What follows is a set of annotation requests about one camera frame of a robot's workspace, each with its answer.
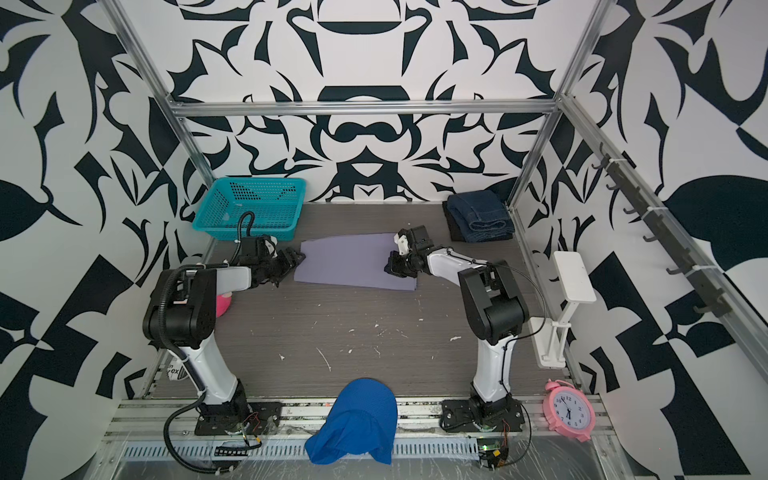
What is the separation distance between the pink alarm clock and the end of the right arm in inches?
17.9

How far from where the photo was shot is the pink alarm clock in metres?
0.72

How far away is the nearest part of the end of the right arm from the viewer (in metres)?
0.76
